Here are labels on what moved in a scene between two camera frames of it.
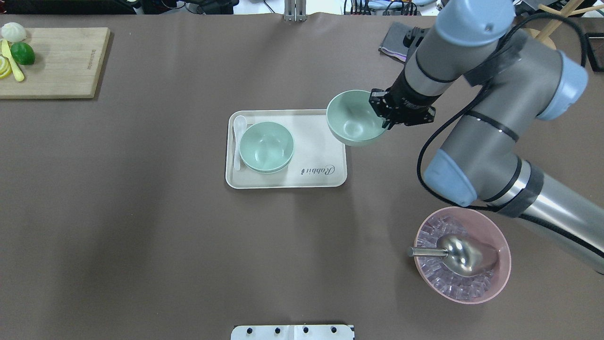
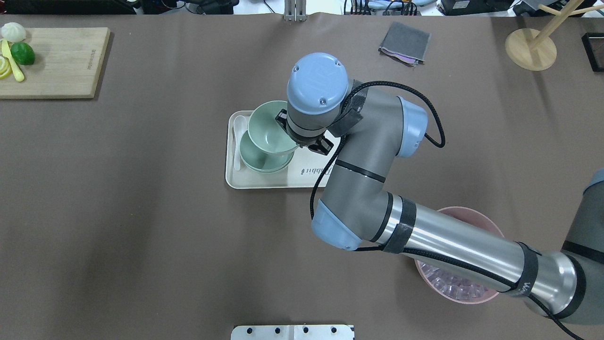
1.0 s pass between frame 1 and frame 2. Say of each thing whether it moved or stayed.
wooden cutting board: stayed
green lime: stayed
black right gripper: moved
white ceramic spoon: stayed
